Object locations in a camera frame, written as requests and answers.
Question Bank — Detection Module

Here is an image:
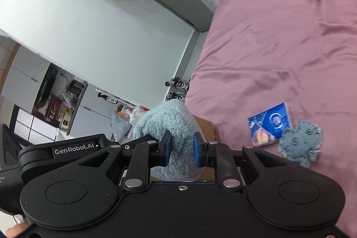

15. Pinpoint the light blue fluffy towel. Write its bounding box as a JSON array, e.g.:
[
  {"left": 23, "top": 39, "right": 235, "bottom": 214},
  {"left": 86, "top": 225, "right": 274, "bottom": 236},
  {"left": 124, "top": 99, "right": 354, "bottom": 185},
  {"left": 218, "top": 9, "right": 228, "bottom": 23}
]
[{"left": 132, "top": 98, "right": 206, "bottom": 182}]

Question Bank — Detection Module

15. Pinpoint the grey plastic mailer bag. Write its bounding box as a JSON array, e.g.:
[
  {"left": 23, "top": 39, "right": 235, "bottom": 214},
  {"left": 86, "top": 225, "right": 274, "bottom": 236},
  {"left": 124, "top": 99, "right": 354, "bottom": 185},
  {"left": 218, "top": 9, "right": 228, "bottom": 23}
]
[{"left": 111, "top": 112, "right": 132, "bottom": 143}]

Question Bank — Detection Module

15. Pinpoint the white plastic bag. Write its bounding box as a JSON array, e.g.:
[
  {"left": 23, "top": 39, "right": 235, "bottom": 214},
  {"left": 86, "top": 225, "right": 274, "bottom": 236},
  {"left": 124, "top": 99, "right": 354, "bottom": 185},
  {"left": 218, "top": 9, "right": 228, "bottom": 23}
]
[{"left": 126, "top": 106, "right": 149, "bottom": 126}]

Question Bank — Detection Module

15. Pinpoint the blue tissue packet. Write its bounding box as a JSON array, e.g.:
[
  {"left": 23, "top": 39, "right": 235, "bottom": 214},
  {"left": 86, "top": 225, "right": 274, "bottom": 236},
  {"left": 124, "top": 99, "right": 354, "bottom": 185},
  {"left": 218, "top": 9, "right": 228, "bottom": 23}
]
[{"left": 247, "top": 103, "right": 292, "bottom": 147}]

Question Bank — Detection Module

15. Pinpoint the small grey-blue fluffy cloth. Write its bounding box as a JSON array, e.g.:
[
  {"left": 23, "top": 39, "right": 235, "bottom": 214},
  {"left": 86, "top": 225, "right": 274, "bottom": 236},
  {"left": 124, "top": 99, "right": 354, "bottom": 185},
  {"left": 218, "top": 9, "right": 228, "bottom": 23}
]
[{"left": 278, "top": 121, "right": 323, "bottom": 168}]

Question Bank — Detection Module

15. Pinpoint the pink bed sheet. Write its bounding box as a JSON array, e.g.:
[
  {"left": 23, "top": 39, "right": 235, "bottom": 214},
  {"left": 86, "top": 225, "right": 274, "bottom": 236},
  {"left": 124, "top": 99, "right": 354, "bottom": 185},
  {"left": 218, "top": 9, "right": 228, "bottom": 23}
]
[{"left": 185, "top": 0, "right": 356, "bottom": 237}]

